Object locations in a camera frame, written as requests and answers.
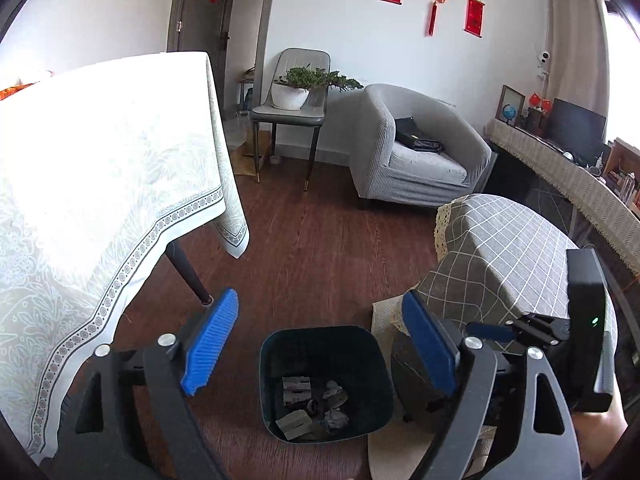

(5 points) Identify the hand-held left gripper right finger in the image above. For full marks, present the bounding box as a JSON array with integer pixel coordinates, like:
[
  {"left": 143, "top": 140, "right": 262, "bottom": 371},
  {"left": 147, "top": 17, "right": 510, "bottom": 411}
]
[{"left": 401, "top": 290, "right": 583, "bottom": 480}]

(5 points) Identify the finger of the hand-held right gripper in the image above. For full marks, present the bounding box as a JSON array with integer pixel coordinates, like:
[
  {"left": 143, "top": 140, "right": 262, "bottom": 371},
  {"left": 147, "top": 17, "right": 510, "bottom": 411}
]
[{"left": 467, "top": 312, "right": 572, "bottom": 347}]

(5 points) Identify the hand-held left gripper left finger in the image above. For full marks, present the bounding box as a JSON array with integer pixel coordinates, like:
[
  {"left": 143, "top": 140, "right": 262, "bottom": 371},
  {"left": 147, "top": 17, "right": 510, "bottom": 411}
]
[{"left": 50, "top": 287, "right": 240, "bottom": 480}]

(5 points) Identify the black tissue pack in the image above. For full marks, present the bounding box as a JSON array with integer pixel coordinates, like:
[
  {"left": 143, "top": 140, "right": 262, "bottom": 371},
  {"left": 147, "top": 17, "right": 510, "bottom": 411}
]
[{"left": 390, "top": 330, "right": 453, "bottom": 423}]

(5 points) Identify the dark trash bin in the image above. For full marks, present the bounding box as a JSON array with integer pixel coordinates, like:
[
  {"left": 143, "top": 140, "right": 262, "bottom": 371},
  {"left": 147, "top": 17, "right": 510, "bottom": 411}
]
[{"left": 259, "top": 326, "right": 395, "bottom": 443}]

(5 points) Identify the red and white carton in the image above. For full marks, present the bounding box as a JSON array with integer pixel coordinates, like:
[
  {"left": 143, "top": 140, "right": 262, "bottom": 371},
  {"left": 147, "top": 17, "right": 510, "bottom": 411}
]
[{"left": 282, "top": 376, "right": 312, "bottom": 407}]

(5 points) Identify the white paper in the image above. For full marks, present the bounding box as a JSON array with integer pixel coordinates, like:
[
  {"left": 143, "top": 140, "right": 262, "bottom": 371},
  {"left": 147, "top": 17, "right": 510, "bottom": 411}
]
[{"left": 320, "top": 407, "right": 349, "bottom": 434}]

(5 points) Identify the person's right forearm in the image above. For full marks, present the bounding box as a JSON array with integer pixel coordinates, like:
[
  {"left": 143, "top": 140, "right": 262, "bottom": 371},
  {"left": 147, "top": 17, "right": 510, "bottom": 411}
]
[{"left": 575, "top": 385, "right": 628, "bottom": 467}]

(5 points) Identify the black table leg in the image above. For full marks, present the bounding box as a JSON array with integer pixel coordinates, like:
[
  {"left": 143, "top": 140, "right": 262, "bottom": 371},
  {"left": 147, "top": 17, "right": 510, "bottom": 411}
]
[{"left": 165, "top": 240, "right": 213, "bottom": 307}]

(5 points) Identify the grey checked tablecloth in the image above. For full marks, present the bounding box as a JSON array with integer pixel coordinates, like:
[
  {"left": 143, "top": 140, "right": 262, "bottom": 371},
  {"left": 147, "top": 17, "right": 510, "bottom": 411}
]
[{"left": 415, "top": 194, "right": 618, "bottom": 391}]

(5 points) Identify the cream lace desk cloth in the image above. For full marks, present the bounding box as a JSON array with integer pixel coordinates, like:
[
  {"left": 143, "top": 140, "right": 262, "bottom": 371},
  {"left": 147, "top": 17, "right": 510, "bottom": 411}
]
[{"left": 486, "top": 119, "right": 640, "bottom": 276}]

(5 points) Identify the wooden desk organizer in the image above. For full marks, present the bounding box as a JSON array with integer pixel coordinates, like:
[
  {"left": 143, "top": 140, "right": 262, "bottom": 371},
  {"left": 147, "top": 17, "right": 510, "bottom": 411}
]
[{"left": 602, "top": 137, "right": 640, "bottom": 211}]

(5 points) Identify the grey armchair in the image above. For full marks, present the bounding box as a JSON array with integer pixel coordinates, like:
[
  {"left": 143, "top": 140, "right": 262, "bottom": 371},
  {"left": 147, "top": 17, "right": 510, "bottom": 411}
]
[{"left": 348, "top": 83, "right": 493, "bottom": 209}]

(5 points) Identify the black monitor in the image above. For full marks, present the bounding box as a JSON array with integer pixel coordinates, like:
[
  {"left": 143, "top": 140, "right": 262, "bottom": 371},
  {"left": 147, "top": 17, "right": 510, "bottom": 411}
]
[{"left": 546, "top": 98, "right": 607, "bottom": 160}]

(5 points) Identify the cardboard sheet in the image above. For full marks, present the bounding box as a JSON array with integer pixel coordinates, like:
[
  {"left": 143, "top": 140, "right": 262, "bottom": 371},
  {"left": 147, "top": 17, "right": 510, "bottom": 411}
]
[{"left": 232, "top": 144, "right": 273, "bottom": 178}]

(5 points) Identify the brown patterned box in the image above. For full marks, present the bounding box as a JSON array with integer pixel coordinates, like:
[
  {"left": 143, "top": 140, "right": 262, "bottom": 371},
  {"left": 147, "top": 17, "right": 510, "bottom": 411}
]
[{"left": 527, "top": 107, "right": 549, "bottom": 136}]

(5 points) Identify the black handbag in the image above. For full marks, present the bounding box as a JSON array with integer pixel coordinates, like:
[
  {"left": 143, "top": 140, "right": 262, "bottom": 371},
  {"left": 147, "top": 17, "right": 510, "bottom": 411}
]
[{"left": 394, "top": 116, "right": 444, "bottom": 154}]

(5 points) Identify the white patterned tablecloth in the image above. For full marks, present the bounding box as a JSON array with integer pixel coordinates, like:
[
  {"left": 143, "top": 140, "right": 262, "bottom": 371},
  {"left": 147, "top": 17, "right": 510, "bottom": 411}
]
[{"left": 0, "top": 51, "right": 250, "bottom": 463}]

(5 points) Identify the clear plastic container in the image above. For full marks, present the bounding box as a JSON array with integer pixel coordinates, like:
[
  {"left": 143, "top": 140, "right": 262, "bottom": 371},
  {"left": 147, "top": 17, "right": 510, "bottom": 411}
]
[{"left": 226, "top": 110, "right": 252, "bottom": 150}]

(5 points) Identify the grey dining chair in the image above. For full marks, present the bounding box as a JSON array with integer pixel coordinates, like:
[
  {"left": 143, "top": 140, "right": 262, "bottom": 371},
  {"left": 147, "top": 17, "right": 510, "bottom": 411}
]
[{"left": 250, "top": 48, "right": 332, "bottom": 192}]

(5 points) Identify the beige curtain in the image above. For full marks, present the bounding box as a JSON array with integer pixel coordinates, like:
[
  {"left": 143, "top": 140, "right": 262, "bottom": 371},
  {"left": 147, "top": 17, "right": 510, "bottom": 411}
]
[{"left": 545, "top": 0, "right": 608, "bottom": 136}]

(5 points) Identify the potted plant in white pot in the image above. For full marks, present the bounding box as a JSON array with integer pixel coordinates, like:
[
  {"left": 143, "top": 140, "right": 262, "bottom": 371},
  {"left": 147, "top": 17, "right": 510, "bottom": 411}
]
[{"left": 270, "top": 64, "right": 364, "bottom": 111}]

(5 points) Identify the grey door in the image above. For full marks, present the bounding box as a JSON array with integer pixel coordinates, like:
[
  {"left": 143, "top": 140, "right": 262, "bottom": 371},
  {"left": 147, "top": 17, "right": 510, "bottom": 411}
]
[{"left": 167, "top": 0, "right": 240, "bottom": 121}]

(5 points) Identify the picture frame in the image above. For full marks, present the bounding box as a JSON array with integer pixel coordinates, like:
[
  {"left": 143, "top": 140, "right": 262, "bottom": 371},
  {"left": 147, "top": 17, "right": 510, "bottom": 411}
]
[{"left": 497, "top": 85, "right": 526, "bottom": 128}]

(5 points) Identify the long red wall scroll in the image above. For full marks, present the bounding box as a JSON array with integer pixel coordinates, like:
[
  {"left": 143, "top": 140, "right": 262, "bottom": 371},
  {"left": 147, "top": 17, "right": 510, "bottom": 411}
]
[{"left": 463, "top": 0, "right": 485, "bottom": 38}]

